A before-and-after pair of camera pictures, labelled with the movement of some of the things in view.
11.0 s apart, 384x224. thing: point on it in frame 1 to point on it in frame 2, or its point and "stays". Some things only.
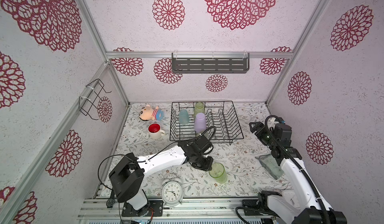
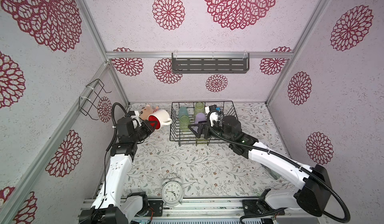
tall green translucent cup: [199, 108] stays
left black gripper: [207, 167] to [148, 122]
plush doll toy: [147, 113] stays
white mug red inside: [154, 131] to [161, 117]
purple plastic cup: [200, 122] stays
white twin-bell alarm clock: [172, 191] stays
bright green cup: [217, 171] to [184, 123]
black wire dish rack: [189, 119] stays
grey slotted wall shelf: [210, 63] stays
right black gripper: [260, 125] to [203, 126]
